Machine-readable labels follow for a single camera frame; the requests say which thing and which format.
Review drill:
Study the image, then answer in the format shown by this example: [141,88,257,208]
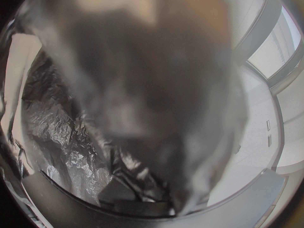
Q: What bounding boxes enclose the window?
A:
[234,0,304,97]

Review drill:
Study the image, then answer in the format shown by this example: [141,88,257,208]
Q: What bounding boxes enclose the black plastic bag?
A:
[0,0,252,223]

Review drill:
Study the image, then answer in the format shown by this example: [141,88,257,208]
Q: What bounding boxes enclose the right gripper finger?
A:
[98,178,143,202]

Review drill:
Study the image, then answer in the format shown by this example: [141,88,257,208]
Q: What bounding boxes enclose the white trash bin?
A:
[0,32,42,139]

